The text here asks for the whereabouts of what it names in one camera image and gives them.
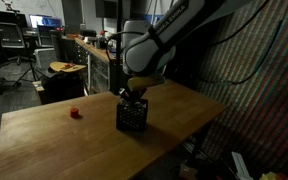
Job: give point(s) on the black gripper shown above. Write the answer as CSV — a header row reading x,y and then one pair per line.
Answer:
x,y
132,95

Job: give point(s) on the black perforated box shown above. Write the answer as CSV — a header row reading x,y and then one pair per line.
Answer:
x,y
131,117

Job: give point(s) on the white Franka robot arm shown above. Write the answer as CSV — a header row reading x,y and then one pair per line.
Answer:
x,y
164,36

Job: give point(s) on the wooden top workbench cabinet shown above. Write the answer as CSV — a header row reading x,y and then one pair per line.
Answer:
x,y
99,65

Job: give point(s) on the black vertical pole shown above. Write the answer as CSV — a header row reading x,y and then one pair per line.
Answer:
x,y
118,43

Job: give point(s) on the small red block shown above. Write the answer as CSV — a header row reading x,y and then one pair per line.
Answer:
x,y
74,113

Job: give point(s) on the black bag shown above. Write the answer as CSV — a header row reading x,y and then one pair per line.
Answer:
x,y
62,87

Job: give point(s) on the round wooden stool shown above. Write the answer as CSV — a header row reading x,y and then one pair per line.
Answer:
x,y
65,66

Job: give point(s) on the lit blue computer monitor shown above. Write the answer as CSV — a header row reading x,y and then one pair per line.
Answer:
x,y
45,20

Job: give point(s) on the striped colourful backdrop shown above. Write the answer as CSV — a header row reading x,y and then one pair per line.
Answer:
x,y
267,110

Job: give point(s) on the mesh back office chair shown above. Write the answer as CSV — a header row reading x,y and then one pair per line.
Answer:
x,y
10,35

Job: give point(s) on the yellow green object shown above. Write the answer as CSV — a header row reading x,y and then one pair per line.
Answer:
x,y
268,176

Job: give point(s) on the dark wall screen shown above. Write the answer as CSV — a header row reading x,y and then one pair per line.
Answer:
x,y
109,8

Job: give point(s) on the black camera tripod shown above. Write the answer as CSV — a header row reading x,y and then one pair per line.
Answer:
x,y
30,68

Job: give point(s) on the white plastic bracket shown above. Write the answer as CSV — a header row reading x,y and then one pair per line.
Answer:
x,y
241,165

